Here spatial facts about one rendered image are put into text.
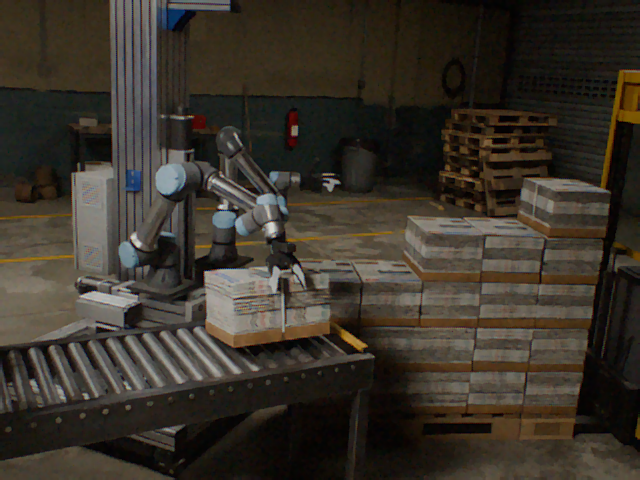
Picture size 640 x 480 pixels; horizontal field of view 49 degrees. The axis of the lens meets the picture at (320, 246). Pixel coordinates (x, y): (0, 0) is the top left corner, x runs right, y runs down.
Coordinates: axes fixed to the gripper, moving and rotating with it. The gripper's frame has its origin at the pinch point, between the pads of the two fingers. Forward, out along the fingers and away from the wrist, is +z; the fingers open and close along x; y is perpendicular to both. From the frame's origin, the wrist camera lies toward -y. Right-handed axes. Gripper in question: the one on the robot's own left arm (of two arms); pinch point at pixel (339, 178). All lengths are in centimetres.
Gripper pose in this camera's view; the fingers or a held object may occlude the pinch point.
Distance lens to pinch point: 361.0
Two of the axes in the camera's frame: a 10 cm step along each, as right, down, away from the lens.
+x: 0.1, 3.8, -9.2
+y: -0.6, 9.2, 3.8
